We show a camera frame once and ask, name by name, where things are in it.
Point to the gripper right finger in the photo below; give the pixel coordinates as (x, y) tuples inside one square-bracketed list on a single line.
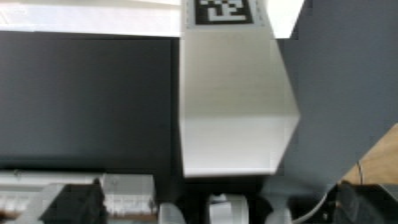
[(365, 205)]

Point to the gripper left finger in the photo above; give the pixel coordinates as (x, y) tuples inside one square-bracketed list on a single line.
[(68, 204)]

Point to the white desk leg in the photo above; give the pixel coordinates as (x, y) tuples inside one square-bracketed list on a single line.
[(239, 111)]

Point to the white front fence bar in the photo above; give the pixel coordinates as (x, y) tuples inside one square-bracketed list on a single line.
[(148, 17)]

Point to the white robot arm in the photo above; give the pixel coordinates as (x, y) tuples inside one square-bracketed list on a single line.
[(203, 207)]

